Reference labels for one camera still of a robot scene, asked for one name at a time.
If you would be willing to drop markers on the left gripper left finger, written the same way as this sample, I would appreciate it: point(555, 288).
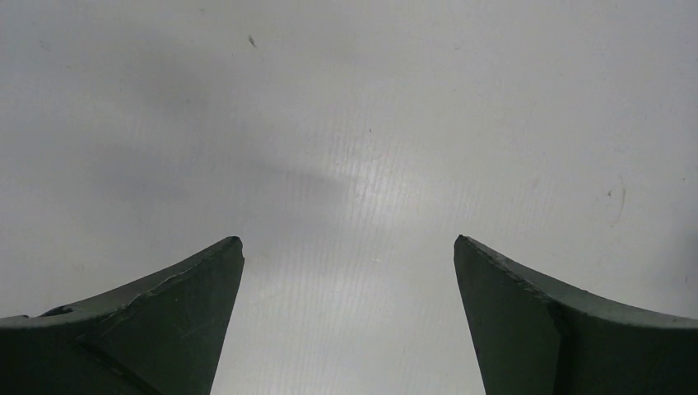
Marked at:
point(160, 334)

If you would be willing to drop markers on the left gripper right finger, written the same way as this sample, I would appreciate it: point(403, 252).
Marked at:
point(534, 334)

